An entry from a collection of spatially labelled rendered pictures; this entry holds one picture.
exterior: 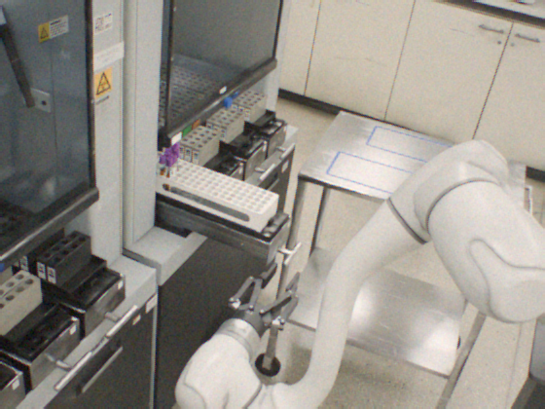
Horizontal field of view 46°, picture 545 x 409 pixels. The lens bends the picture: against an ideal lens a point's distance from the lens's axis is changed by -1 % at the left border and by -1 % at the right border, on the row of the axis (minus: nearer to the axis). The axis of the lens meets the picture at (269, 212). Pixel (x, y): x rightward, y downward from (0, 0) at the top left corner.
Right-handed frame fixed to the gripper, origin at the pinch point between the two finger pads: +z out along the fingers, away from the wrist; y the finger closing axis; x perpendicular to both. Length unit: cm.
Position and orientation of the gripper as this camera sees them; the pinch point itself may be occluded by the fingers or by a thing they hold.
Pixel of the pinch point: (281, 278)
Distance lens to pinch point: 149.9
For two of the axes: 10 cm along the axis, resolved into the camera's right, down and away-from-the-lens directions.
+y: -9.0, -3.4, 2.7
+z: 4.1, -4.8, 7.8
